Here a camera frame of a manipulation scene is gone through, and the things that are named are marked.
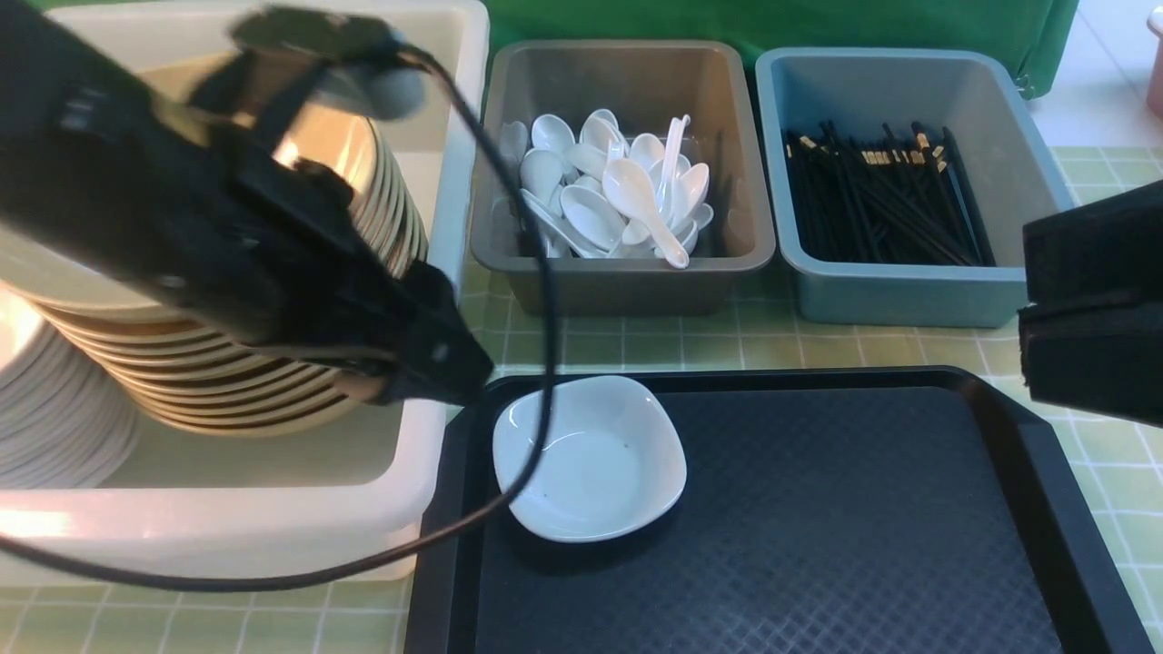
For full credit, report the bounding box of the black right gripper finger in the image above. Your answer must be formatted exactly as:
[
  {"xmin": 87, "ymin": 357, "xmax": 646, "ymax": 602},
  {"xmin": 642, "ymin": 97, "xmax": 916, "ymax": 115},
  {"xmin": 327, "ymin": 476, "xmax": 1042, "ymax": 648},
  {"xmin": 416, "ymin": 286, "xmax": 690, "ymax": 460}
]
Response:
[{"xmin": 1022, "ymin": 182, "xmax": 1162, "ymax": 314}]

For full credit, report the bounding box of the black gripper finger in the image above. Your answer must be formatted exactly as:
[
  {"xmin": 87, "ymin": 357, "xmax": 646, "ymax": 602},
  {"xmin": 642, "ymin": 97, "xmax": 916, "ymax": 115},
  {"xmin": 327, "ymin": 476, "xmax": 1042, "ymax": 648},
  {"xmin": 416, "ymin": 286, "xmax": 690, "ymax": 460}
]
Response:
[{"xmin": 1018, "ymin": 292, "xmax": 1162, "ymax": 427}]

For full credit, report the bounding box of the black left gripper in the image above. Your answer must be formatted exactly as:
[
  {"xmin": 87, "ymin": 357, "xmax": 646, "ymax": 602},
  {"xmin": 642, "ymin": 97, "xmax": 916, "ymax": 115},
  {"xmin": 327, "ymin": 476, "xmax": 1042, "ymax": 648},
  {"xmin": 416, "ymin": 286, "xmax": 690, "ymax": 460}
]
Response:
[{"xmin": 0, "ymin": 0, "xmax": 428, "ymax": 364}]

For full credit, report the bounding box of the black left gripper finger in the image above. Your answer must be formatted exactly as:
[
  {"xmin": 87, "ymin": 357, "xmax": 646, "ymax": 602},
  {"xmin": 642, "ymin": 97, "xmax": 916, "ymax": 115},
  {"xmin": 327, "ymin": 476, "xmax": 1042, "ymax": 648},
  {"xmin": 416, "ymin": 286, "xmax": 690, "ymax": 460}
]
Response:
[{"xmin": 363, "ymin": 262, "xmax": 494, "ymax": 407}]

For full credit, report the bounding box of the white square dish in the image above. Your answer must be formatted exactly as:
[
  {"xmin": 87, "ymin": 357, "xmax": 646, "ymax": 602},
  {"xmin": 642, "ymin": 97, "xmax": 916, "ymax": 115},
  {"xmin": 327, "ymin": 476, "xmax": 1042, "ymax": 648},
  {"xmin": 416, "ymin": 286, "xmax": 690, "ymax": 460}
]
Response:
[{"xmin": 511, "ymin": 375, "xmax": 687, "ymax": 545}]

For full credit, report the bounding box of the white ceramic soup spoon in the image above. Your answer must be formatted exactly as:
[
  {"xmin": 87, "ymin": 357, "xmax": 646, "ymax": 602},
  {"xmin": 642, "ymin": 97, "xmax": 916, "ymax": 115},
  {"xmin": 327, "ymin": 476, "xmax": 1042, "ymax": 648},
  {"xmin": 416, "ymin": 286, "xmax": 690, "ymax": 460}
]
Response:
[{"xmin": 602, "ymin": 158, "xmax": 690, "ymax": 270}]

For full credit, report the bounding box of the green checked tablecloth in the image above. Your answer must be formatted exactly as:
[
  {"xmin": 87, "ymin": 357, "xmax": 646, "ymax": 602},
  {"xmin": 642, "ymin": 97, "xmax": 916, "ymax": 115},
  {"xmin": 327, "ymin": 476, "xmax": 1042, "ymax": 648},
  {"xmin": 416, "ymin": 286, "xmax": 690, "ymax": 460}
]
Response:
[{"xmin": 0, "ymin": 147, "xmax": 1163, "ymax": 654}]

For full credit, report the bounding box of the pink container at edge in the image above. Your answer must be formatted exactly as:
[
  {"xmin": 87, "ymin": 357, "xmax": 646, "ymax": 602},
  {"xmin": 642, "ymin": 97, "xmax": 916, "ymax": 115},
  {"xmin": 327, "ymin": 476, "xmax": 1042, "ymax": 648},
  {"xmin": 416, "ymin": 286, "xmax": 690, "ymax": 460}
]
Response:
[{"xmin": 1146, "ymin": 5, "xmax": 1163, "ymax": 120}]

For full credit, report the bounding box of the stack of tan bowls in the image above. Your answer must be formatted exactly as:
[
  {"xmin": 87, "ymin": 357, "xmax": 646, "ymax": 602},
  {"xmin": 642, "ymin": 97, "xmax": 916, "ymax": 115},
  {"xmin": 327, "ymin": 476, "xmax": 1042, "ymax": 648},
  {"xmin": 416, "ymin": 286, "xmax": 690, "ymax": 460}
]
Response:
[{"xmin": 3, "ymin": 104, "xmax": 428, "ymax": 436}]

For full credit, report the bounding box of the blue plastic chopstick bin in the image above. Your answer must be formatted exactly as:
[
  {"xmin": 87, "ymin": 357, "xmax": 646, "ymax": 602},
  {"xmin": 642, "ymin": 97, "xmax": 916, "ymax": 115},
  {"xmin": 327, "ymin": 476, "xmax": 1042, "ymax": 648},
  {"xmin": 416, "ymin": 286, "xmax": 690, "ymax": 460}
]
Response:
[{"xmin": 755, "ymin": 48, "xmax": 1073, "ymax": 328}]

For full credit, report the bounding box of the pile of black chopsticks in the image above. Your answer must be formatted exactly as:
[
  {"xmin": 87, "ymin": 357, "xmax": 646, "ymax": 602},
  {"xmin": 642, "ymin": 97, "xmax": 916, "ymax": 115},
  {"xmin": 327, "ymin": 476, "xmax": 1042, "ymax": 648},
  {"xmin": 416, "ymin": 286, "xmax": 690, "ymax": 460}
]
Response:
[{"xmin": 782, "ymin": 121, "xmax": 997, "ymax": 266}]

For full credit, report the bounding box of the green fabric backdrop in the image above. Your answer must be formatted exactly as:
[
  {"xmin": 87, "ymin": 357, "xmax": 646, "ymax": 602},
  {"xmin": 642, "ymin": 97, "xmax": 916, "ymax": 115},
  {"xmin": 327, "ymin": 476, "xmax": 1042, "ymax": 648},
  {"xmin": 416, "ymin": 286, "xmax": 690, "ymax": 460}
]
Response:
[{"xmin": 27, "ymin": 0, "xmax": 1079, "ymax": 101}]

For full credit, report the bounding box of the pile of white spoons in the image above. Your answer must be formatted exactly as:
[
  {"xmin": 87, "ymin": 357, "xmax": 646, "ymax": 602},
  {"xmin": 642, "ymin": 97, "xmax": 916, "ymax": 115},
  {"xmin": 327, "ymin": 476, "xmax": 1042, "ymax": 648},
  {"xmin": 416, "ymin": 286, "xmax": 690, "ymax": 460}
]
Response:
[{"xmin": 499, "ymin": 108, "xmax": 715, "ymax": 260}]

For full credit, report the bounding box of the stack of white plates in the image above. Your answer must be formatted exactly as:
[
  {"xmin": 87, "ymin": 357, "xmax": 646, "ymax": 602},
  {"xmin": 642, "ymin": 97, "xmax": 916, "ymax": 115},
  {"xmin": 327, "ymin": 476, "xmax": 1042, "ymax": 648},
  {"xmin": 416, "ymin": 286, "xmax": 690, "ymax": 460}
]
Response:
[{"xmin": 1, "ymin": 289, "xmax": 141, "ymax": 490}]

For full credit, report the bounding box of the large white plastic tub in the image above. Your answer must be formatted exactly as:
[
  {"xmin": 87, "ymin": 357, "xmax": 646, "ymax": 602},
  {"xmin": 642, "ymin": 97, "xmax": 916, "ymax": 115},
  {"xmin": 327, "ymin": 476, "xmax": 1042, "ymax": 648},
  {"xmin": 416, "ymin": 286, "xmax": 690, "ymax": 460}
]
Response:
[{"xmin": 3, "ymin": 1, "xmax": 490, "ymax": 580}]

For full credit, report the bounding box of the grey plastic spoon bin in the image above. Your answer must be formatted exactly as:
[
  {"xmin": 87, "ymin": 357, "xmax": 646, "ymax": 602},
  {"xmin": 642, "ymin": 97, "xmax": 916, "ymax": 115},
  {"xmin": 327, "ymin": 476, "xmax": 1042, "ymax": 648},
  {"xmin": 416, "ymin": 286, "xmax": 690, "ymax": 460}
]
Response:
[{"xmin": 483, "ymin": 40, "xmax": 777, "ymax": 317}]

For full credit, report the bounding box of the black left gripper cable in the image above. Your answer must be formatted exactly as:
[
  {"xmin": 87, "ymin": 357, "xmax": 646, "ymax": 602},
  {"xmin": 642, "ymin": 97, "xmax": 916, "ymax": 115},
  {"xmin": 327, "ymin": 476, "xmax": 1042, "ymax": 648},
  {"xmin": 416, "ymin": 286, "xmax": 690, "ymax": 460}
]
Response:
[{"xmin": 0, "ymin": 45, "xmax": 561, "ymax": 593}]

